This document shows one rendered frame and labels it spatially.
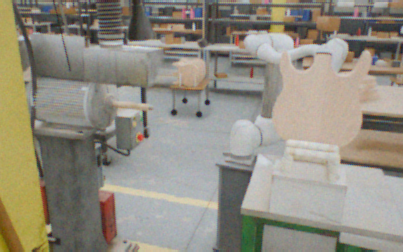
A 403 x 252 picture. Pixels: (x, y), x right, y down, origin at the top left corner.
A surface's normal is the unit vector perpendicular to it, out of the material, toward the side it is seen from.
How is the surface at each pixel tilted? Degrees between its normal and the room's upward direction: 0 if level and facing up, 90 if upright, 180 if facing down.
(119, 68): 90
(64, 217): 90
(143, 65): 90
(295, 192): 90
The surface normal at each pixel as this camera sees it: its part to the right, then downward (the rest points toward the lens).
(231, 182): -0.40, 0.29
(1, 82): 0.96, 0.11
